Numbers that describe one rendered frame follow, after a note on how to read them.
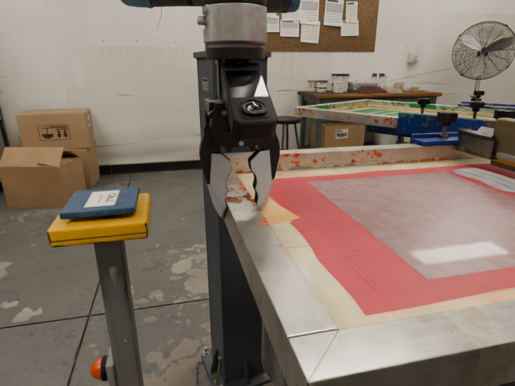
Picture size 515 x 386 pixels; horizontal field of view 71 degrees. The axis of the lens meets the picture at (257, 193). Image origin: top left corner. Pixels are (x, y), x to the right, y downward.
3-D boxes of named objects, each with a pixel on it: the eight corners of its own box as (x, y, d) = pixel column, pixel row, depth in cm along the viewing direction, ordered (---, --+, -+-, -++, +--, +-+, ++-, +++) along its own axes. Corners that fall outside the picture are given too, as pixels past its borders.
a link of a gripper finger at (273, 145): (281, 173, 49) (270, 108, 46) (284, 177, 48) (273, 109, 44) (247, 181, 48) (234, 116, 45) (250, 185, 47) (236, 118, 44)
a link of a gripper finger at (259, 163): (268, 197, 55) (257, 138, 51) (280, 212, 49) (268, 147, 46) (248, 203, 54) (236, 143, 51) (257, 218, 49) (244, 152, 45)
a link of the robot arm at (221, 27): (274, 4, 39) (198, 1, 38) (273, 49, 41) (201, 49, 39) (258, 13, 46) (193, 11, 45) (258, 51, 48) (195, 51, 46)
